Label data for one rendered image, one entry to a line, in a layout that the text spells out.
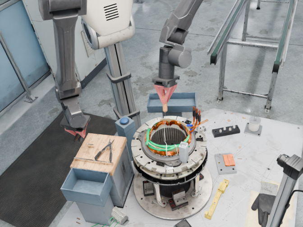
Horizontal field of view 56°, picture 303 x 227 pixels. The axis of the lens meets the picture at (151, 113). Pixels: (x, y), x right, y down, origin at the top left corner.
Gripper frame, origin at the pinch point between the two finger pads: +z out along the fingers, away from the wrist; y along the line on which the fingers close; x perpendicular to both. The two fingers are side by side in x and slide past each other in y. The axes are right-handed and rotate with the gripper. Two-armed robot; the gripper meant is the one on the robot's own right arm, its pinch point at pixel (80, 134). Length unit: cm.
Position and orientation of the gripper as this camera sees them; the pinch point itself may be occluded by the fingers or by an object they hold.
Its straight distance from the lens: 121.4
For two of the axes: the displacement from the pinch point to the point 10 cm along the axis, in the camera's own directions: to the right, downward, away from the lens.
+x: 2.4, -7.0, 6.7
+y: 9.7, 1.4, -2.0
